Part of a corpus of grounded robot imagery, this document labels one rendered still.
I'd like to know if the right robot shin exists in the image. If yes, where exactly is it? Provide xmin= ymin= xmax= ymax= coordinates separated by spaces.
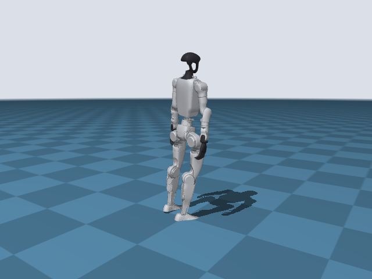
xmin=181 ymin=175 xmax=196 ymax=216

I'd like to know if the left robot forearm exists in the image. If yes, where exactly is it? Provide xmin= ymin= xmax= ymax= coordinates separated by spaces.
xmin=171 ymin=107 xmax=179 ymax=129

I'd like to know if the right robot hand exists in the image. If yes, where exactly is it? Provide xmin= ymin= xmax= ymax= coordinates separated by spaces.
xmin=195 ymin=135 xmax=208 ymax=160

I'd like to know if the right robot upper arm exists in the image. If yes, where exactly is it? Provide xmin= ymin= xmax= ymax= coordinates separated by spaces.
xmin=194 ymin=81 xmax=212 ymax=116

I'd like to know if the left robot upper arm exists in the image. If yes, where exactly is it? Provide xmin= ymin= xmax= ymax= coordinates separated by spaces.
xmin=171 ymin=78 xmax=177 ymax=109

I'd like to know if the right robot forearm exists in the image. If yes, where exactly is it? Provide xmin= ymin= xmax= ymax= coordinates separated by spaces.
xmin=200 ymin=108 xmax=211 ymax=141

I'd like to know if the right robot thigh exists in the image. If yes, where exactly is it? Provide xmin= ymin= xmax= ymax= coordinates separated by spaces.
xmin=182 ymin=132 xmax=204 ymax=183

